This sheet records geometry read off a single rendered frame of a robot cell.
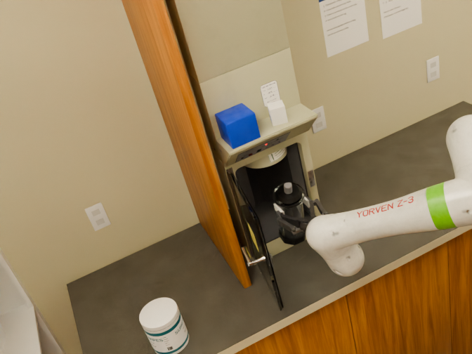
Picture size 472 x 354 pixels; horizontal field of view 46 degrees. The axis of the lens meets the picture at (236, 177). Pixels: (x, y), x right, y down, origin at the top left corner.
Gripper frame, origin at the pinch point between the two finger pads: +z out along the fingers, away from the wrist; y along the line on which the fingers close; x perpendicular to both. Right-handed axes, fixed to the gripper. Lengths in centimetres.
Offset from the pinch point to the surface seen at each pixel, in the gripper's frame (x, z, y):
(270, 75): -43.8, 9.1, -6.7
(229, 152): -29.8, -1.7, 16.4
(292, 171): 2.3, 20.9, -11.8
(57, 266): 19, 53, 86
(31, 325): 29, 37, 103
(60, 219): -1, 53, 76
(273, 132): -30.1, -1.7, 0.7
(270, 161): -12.3, 11.0, -0.3
